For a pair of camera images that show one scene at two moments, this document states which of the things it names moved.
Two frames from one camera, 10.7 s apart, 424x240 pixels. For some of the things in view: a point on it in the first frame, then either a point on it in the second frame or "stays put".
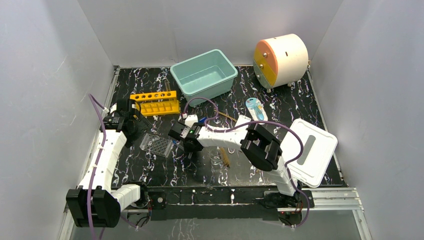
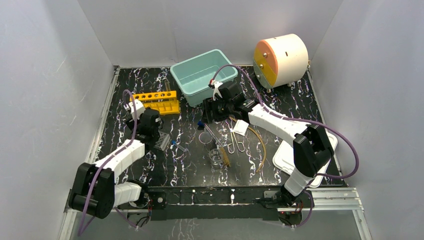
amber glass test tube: [167, 84] stays put
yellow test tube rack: [157, 103] stays put
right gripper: [188, 150] -> [208, 105]
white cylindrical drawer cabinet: [280, 60] stays put
